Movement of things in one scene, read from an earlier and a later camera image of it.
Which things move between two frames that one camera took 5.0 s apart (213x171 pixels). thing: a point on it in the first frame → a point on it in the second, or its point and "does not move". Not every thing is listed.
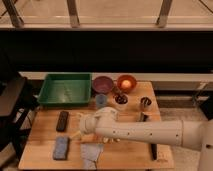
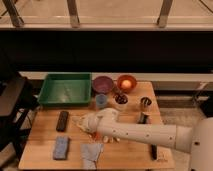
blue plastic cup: [101, 100] does not move
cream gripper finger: [76, 134] → [80, 126]
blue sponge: [61, 148] does not move
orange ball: [126, 84] does not move
